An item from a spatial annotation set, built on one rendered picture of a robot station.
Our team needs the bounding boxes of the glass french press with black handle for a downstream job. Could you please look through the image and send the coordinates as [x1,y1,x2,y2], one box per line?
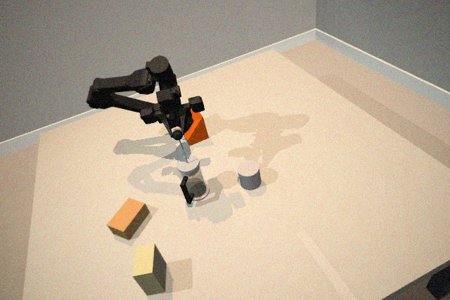
[172,130,210,204]

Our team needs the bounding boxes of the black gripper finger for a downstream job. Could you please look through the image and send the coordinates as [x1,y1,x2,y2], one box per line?
[155,113,173,138]
[179,107,192,135]

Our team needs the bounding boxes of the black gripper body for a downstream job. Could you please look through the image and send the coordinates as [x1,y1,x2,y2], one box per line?
[140,85,205,124]

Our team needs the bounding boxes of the grey cylinder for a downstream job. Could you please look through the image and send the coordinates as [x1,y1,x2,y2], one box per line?
[238,160,261,190]

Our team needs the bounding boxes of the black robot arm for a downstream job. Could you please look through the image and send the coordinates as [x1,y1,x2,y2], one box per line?
[86,56,181,129]

